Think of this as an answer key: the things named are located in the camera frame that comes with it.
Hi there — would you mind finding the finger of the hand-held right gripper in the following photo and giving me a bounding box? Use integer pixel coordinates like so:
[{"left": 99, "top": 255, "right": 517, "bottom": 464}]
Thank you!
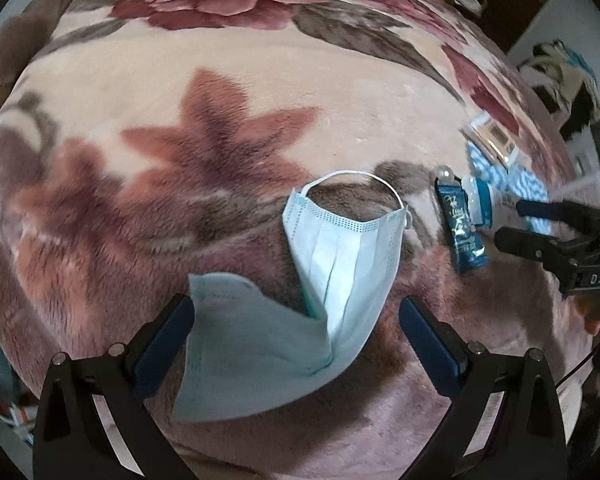
[
  {"left": 495, "top": 226, "right": 571, "bottom": 267},
  {"left": 516, "top": 199, "right": 600, "bottom": 228}
]

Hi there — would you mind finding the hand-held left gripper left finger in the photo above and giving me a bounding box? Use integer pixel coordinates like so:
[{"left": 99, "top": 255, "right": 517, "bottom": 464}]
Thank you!
[{"left": 32, "top": 294, "right": 196, "bottom": 480}]

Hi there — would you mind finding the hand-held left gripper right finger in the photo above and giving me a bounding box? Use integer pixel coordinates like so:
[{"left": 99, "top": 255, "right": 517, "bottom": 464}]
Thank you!
[{"left": 399, "top": 296, "right": 568, "bottom": 480}]

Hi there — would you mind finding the blue white wavy cloth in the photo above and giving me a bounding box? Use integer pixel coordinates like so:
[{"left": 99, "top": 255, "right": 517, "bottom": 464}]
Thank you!
[{"left": 467, "top": 142, "right": 553, "bottom": 233}]

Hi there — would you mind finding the small blue white tube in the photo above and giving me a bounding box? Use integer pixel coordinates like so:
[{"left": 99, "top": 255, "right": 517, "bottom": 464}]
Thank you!
[{"left": 462, "top": 175, "right": 496, "bottom": 228}]

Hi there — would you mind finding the dark blue sachet packet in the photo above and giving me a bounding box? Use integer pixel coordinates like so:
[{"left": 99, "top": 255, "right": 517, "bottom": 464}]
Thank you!
[{"left": 434, "top": 165, "right": 489, "bottom": 276}]

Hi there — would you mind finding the wide blue face mask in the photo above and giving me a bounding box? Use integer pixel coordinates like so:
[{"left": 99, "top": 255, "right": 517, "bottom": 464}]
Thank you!
[{"left": 171, "top": 272, "right": 337, "bottom": 423}]

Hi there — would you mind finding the person's right hand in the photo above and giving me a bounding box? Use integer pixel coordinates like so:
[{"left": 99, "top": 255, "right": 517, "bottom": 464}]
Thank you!
[{"left": 574, "top": 294, "right": 600, "bottom": 336}]

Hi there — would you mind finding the pile of clothes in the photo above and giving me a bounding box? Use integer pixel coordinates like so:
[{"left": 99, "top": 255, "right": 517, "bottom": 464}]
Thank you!
[{"left": 517, "top": 40, "right": 600, "bottom": 136}]

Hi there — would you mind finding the dark wooden door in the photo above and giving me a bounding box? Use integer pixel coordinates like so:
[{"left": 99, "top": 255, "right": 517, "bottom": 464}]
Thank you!
[{"left": 465, "top": 0, "right": 566, "bottom": 51}]

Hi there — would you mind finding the small wooden rack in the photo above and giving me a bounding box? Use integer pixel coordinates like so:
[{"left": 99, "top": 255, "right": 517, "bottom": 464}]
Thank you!
[{"left": 452, "top": 0, "right": 488, "bottom": 17}]

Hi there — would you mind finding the floral fleece blanket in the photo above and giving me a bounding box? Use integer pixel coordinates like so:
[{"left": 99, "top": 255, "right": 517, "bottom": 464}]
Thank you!
[{"left": 0, "top": 0, "right": 600, "bottom": 480}]

